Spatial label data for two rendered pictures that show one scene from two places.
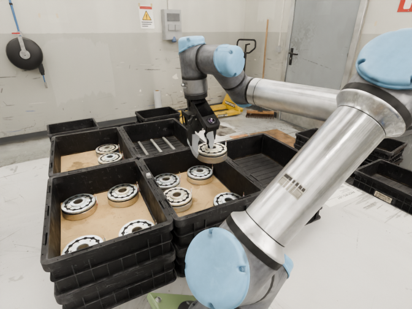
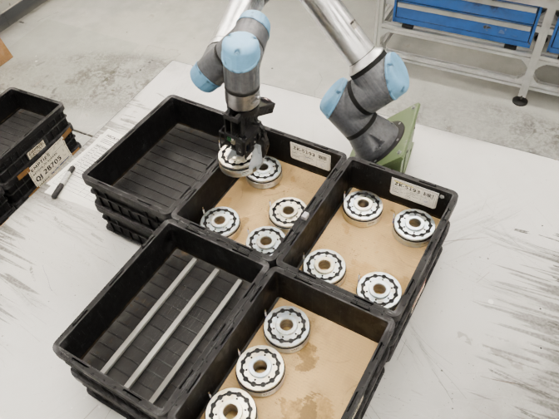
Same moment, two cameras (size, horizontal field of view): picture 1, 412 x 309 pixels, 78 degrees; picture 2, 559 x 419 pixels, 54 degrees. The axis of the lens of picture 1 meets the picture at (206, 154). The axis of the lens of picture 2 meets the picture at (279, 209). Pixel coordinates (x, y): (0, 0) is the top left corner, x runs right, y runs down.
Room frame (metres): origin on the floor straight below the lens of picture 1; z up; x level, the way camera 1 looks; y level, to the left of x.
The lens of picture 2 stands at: (1.19, 0.90, 1.94)
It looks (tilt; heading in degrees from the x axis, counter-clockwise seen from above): 49 degrees down; 241
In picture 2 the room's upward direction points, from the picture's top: 5 degrees counter-clockwise
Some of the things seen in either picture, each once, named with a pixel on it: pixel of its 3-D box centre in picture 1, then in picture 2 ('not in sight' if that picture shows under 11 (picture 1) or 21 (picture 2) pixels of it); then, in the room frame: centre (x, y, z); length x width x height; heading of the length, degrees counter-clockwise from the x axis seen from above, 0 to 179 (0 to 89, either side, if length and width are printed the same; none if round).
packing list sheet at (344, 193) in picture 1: (317, 183); (100, 166); (1.04, -0.54, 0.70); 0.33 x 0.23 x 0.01; 31
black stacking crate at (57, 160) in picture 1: (93, 159); (288, 381); (0.97, 0.48, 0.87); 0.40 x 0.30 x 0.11; 27
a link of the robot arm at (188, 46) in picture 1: (193, 57); (241, 62); (0.77, 0.04, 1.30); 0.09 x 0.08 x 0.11; 48
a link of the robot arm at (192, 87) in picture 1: (194, 86); (244, 95); (0.77, 0.03, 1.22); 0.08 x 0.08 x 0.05
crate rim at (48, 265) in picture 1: (103, 200); (370, 229); (0.61, 0.30, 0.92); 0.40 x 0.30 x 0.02; 27
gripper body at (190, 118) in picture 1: (196, 110); (242, 125); (0.78, 0.03, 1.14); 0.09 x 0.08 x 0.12; 27
